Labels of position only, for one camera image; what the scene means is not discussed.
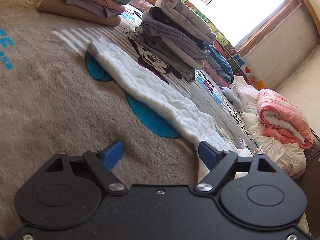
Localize white quilted garment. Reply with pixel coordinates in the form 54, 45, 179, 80
87, 36, 252, 183

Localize grey folded clothes stack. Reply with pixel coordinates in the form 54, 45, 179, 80
132, 0, 217, 83

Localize cream white comforter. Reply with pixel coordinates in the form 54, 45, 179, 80
231, 75, 306, 179

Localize light blue plush toy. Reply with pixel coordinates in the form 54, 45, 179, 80
222, 87, 243, 113

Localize pink folded quilt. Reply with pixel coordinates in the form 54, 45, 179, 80
257, 89, 313, 150

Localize Mickey Mouse bed blanket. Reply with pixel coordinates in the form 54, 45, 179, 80
0, 0, 261, 238

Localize dark wooden headboard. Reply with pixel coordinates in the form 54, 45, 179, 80
296, 130, 320, 238

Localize alphabet foam mat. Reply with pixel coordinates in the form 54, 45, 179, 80
182, 0, 265, 90

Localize blue folded blanket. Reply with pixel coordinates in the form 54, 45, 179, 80
204, 44, 234, 83

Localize window with wooden frame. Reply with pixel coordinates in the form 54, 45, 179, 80
189, 0, 300, 56

